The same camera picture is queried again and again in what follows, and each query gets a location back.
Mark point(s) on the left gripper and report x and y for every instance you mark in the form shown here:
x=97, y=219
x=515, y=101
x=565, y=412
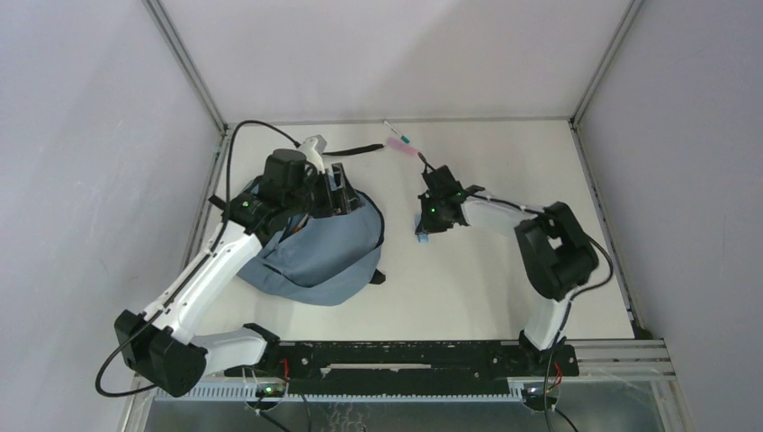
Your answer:
x=343, y=201

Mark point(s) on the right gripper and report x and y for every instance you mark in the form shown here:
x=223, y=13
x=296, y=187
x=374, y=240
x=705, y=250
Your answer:
x=427, y=225

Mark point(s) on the blue student backpack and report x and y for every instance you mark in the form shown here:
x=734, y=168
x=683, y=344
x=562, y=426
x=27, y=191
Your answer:
x=316, y=261

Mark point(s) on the teal capped marker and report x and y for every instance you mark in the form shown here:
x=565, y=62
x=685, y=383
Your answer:
x=396, y=132

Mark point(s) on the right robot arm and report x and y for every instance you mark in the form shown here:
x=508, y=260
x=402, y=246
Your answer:
x=558, y=255

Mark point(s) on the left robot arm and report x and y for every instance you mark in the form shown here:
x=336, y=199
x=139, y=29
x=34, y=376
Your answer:
x=160, y=343

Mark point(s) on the pink eraser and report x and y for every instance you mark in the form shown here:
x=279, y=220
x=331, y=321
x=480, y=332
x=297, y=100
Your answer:
x=402, y=147

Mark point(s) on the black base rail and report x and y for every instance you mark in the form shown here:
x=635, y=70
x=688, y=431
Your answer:
x=408, y=368

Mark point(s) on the aluminium frame profile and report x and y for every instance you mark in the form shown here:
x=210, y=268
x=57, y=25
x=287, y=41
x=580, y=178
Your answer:
x=158, y=13

